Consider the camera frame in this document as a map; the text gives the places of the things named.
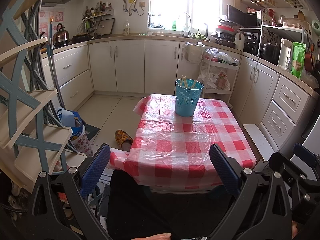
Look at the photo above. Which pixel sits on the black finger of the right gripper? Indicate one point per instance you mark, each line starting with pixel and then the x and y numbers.
pixel 309 158

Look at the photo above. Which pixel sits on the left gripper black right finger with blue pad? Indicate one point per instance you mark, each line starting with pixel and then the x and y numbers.
pixel 261 207

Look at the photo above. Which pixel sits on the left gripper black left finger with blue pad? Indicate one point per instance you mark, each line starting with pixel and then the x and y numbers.
pixel 46 218

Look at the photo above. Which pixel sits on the cream kitchen base cabinets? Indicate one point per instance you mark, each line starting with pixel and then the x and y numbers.
pixel 265 95

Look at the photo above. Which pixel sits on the kitchen faucet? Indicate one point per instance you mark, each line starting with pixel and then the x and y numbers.
pixel 188 24

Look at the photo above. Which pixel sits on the person's hand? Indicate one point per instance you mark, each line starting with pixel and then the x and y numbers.
pixel 166 236

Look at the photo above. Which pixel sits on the white stool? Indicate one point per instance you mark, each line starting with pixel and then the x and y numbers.
pixel 259 140

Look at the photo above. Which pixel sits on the floral fabric bag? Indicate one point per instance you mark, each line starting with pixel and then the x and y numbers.
pixel 81 142

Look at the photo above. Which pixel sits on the cream blue shelf rack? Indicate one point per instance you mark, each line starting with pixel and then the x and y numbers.
pixel 33 139

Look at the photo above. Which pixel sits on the black floor scale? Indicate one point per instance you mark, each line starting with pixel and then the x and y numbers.
pixel 91 131

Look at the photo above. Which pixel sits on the blue plastic bag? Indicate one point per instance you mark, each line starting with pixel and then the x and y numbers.
pixel 73 120

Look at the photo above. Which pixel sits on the yellow patterned slipper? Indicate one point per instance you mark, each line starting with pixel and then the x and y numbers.
pixel 123 140

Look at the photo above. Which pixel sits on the white electric kettle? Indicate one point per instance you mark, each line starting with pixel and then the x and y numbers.
pixel 285 54

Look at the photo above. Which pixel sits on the red white checkered tablecloth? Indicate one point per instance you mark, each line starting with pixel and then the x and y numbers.
pixel 172 152

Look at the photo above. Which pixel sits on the green snack bag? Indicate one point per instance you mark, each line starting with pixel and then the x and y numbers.
pixel 298 58

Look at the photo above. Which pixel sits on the black toaster oven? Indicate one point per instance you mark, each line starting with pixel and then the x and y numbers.
pixel 252 40

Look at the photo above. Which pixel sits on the teal perforated plastic bucket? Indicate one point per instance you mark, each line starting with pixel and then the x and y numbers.
pixel 187 99

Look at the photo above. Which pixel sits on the black microwave oven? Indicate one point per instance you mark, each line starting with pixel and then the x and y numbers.
pixel 245 19

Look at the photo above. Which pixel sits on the white hanging trash bin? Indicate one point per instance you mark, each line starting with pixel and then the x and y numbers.
pixel 194 52

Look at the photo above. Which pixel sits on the steel stovetop kettle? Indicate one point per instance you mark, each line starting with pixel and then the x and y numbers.
pixel 61 37

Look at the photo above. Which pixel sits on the clear plastic bottle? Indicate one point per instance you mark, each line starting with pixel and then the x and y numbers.
pixel 126 28

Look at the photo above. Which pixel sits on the blue handled mop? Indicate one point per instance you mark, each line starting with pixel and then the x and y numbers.
pixel 52 65

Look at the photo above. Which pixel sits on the wall spice rack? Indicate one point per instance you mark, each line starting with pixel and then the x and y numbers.
pixel 97 21

